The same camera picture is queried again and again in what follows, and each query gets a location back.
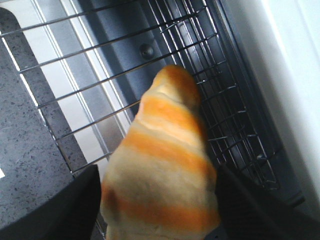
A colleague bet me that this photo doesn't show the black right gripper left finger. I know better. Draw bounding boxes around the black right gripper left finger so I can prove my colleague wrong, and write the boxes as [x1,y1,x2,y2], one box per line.
[0,165,101,240]

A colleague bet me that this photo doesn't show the white Toshiba toaster oven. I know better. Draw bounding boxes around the white Toshiba toaster oven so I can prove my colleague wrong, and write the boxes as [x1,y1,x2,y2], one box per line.
[24,0,320,240]

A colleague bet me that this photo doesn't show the golden croissant bread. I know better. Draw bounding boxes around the golden croissant bread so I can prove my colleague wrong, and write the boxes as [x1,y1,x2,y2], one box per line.
[100,65,221,240]

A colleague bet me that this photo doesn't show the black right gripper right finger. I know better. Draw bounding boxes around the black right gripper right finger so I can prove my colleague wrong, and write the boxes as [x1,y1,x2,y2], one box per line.
[215,164,320,240]

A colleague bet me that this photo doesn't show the metal wire oven rack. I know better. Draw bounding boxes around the metal wire oven rack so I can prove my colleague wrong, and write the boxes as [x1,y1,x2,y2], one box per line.
[0,0,282,240]

